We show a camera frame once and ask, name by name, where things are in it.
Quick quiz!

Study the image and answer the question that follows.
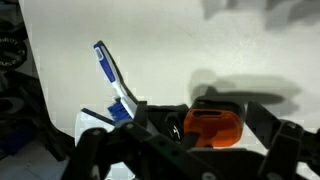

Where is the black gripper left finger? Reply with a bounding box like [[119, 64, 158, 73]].
[[61, 99, 214, 180]]

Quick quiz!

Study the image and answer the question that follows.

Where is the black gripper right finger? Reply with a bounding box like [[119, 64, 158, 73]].
[[246, 100, 320, 180]]

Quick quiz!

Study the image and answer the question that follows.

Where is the orange black hand drill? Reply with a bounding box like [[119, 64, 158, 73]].
[[181, 95, 246, 149]]

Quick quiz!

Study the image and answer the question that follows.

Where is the blue white hand brush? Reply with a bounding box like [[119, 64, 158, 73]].
[[93, 40, 139, 123]]

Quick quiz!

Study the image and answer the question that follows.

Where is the white plastic dustpan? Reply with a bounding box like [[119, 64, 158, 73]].
[[74, 107, 134, 180]]

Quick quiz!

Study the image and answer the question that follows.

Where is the black adjustable dumbbell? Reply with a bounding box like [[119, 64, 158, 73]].
[[0, 19, 28, 72]]

